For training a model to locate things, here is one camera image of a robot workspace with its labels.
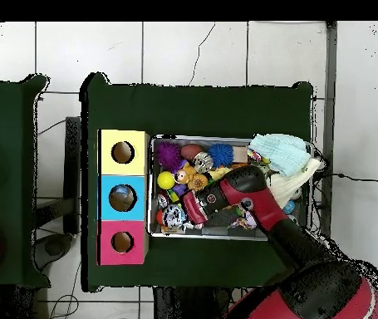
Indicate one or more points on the cream knitted cloth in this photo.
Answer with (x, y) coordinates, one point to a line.
(288, 186)

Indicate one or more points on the mint green cloth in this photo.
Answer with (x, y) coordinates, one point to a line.
(281, 153)

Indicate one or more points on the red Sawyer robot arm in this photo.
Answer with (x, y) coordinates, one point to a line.
(261, 202)

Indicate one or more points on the wooden box with three holes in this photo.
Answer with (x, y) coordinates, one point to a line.
(135, 166)

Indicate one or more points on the tan toy burger bun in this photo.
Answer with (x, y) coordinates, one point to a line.
(198, 182)

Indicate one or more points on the brown plush monkey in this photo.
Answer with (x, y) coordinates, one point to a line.
(183, 176)

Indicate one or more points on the yellow ball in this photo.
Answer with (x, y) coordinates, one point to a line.
(166, 180)

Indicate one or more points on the brown toy football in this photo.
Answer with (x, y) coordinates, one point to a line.
(192, 152)

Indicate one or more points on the purple spiky ball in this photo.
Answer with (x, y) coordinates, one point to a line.
(168, 155)

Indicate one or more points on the blue rubber koosh ball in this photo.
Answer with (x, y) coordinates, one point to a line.
(221, 155)

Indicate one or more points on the dark green table cloth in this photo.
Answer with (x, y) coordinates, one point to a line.
(192, 109)
(5, 116)

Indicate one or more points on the black stand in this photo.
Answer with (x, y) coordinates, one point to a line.
(72, 159)

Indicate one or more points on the dark grey rounded base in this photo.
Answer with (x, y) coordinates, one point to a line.
(54, 247)

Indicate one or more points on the grey metal bar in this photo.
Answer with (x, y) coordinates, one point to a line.
(329, 99)

